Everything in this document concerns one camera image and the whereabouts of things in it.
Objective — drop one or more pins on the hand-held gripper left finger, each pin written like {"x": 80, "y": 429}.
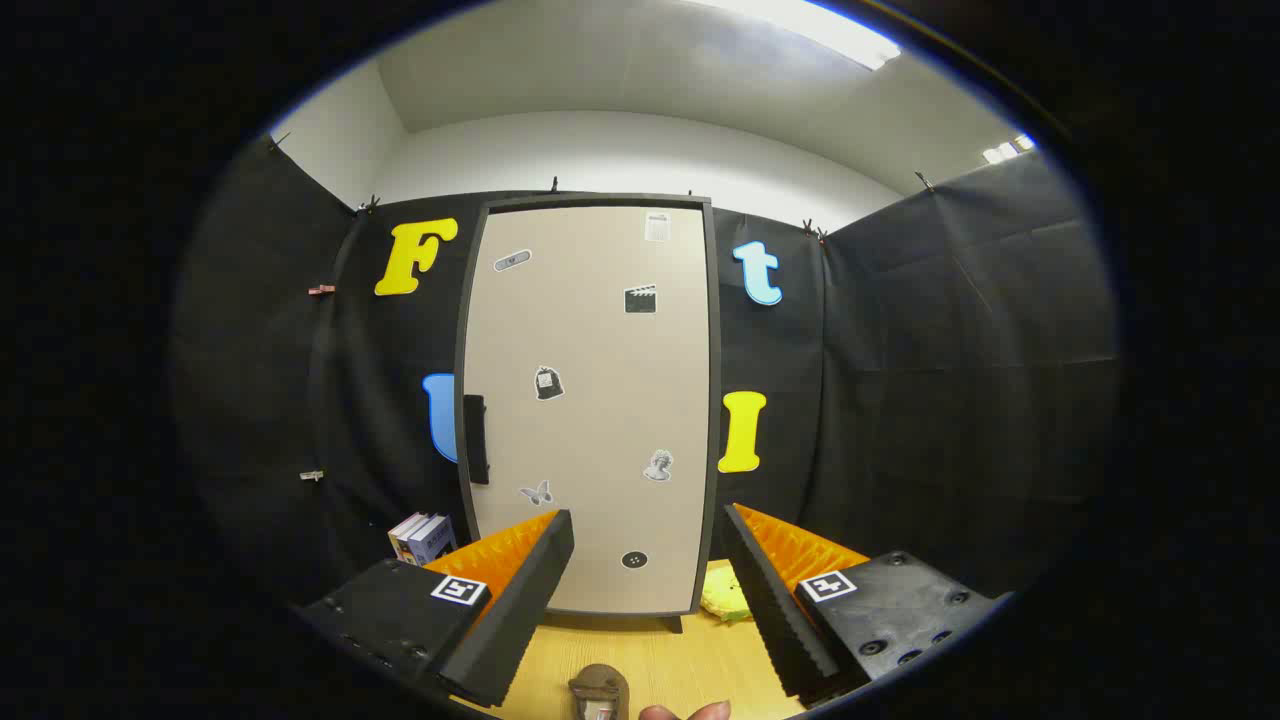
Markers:
{"x": 525, "y": 600}

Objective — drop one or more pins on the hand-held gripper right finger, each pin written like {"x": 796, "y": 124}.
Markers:
{"x": 775, "y": 610}

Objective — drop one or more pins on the brown fuzzy shoe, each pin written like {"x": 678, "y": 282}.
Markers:
{"x": 598, "y": 690}

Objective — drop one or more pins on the yellow fluffy cloth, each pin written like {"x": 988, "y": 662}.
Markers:
{"x": 725, "y": 597}

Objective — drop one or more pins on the blue book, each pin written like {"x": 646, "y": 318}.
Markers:
{"x": 436, "y": 540}

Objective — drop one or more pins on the white book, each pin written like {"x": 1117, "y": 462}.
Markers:
{"x": 404, "y": 532}

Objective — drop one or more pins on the black backdrop cloth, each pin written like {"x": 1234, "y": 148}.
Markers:
{"x": 950, "y": 350}

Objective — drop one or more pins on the ceiling light panel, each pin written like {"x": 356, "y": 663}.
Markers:
{"x": 810, "y": 30}
{"x": 1008, "y": 149}

